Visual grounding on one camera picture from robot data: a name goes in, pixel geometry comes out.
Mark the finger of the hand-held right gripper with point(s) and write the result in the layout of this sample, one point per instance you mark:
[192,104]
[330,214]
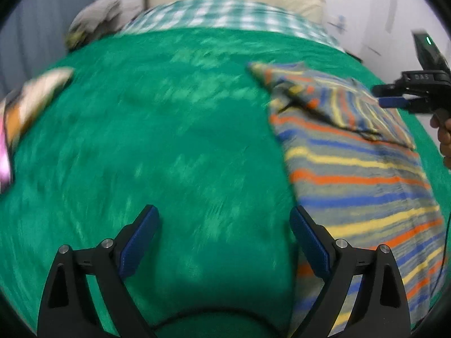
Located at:
[391,102]
[387,90]

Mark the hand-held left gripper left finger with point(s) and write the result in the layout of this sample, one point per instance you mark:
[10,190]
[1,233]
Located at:
[139,241]

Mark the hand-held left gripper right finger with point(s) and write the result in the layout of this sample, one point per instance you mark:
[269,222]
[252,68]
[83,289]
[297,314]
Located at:
[312,244]

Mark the striped knit sweater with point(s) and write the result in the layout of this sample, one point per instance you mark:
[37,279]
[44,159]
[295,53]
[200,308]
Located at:
[352,183]

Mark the folded pink orange clothes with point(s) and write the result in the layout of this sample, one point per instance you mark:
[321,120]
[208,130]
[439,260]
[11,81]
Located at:
[35,95]

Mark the person's right hand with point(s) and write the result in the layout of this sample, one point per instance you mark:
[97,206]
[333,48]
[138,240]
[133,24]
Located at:
[444,137]

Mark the white wardrobe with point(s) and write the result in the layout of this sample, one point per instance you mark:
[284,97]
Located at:
[405,7]

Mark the green blanket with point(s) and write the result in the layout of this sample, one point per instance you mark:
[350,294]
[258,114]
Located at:
[158,130]

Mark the green checked bed sheet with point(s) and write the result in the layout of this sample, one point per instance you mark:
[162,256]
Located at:
[229,14]

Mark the checked cloth pile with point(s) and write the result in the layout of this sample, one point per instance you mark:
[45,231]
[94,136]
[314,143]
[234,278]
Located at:
[95,16]

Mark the blue-grey curtain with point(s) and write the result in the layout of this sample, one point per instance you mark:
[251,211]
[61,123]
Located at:
[35,24]

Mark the wall socket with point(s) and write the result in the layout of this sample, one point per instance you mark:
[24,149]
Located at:
[340,21]

